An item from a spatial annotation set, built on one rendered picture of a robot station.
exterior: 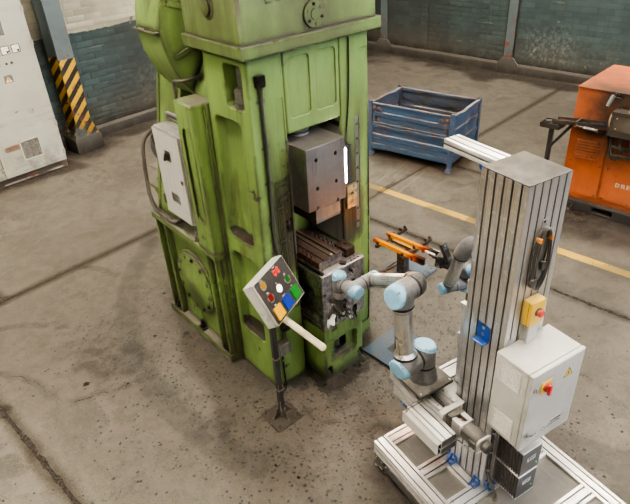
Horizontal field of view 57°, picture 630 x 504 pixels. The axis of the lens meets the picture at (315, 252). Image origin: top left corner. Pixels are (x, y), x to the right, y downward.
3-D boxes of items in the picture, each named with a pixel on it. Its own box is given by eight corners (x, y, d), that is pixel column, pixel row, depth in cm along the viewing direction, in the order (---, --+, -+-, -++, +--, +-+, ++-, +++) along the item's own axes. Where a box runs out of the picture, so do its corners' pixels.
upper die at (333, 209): (340, 213, 368) (340, 199, 363) (316, 224, 358) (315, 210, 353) (298, 192, 396) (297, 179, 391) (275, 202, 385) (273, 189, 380)
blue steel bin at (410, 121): (478, 151, 750) (484, 96, 712) (450, 174, 699) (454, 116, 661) (398, 134, 815) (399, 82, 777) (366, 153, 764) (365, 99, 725)
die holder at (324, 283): (364, 308, 415) (364, 255, 391) (324, 332, 395) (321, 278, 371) (313, 276, 452) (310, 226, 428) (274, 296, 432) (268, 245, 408)
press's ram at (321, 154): (356, 192, 370) (355, 132, 349) (309, 213, 350) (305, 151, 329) (313, 173, 398) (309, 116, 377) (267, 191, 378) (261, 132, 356)
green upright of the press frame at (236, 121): (306, 370, 432) (280, 49, 309) (278, 388, 418) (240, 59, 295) (270, 341, 461) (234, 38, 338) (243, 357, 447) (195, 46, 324)
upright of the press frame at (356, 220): (371, 329, 467) (371, 27, 344) (347, 344, 453) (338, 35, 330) (334, 305, 496) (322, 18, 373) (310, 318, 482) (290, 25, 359)
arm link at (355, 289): (369, 282, 304) (355, 273, 311) (353, 291, 298) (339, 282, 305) (369, 294, 308) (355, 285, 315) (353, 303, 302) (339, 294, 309)
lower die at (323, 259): (342, 260, 387) (341, 249, 383) (319, 272, 377) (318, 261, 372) (302, 237, 415) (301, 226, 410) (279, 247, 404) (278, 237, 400)
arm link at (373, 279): (433, 265, 276) (369, 266, 317) (417, 275, 271) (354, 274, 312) (440, 288, 278) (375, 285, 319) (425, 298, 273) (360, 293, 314)
